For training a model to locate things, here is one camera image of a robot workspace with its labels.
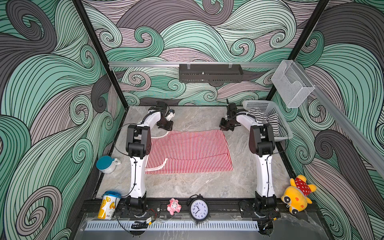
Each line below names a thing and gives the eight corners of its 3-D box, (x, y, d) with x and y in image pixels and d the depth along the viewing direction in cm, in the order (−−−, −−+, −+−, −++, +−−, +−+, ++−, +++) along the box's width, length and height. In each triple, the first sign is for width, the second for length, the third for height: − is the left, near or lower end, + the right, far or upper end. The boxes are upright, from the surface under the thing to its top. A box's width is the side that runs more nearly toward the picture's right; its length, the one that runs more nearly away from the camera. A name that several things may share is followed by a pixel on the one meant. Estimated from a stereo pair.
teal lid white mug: (100, 173, 87) (93, 168, 81) (105, 161, 92) (99, 155, 86) (118, 173, 87) (112, 168, 81) (121, 161, 92) (117, 155, 86)
